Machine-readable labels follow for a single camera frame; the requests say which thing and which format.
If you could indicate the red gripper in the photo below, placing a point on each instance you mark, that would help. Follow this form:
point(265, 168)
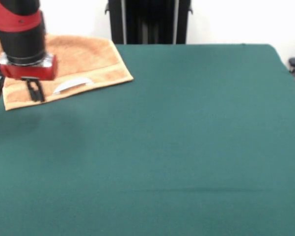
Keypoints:
point(29, 72)

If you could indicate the orange terry towel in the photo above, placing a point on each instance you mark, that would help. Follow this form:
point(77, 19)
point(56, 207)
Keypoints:
point(88, 59)

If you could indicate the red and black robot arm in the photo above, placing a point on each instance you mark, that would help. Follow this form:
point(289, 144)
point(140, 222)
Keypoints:
point(22, 37)

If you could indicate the dark green tablecloth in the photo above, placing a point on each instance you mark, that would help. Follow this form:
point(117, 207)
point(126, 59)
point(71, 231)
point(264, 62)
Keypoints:
point(162, 147)

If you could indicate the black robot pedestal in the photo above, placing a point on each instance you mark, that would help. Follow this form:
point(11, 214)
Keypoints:
point(149, 24)

